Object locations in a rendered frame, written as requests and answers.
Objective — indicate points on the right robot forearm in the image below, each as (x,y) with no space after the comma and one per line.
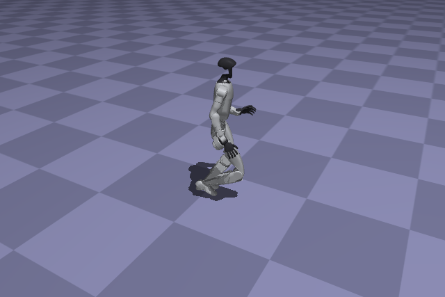
(217,128)

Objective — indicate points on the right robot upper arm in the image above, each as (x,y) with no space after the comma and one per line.
(221,94)

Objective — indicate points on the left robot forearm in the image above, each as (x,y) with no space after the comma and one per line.
(234,112)

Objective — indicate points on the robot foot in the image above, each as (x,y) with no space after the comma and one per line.
(208,189)
(214,187)

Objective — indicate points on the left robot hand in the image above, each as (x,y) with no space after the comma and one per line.
(247,109)

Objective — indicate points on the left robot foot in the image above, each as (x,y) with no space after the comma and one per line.
(214,187)

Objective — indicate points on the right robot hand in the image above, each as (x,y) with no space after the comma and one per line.
(229,147)

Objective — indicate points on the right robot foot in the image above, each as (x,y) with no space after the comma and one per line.
(208,189)

